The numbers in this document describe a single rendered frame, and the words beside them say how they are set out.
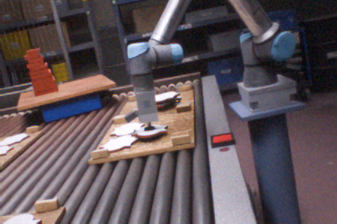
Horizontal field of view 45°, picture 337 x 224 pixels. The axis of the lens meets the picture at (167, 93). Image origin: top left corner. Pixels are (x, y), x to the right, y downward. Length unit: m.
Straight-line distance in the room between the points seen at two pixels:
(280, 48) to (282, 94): 0.23
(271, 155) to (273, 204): 0.24
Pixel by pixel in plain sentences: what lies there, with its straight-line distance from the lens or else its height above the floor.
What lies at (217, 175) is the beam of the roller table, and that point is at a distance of 1.09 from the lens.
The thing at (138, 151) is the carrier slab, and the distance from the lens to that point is 1.33.
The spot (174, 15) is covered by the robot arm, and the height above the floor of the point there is 1.33.
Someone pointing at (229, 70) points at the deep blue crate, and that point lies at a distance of 5.89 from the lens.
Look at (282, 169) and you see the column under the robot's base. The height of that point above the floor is 0.58.
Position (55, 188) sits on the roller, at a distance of 1.29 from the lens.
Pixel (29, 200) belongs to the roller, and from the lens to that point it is 1.25.
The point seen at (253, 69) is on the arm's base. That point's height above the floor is 1.04.
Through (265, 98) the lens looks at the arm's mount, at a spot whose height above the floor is 0.92.
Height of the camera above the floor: 1.36
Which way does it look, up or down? 12 degrees down
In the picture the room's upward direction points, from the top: 12 degrees counter-clockwise
